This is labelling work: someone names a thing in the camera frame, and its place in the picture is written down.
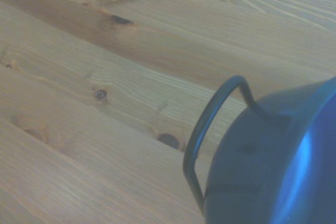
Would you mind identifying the blue bowl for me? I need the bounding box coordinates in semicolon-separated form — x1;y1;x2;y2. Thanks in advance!
204;76;336;224

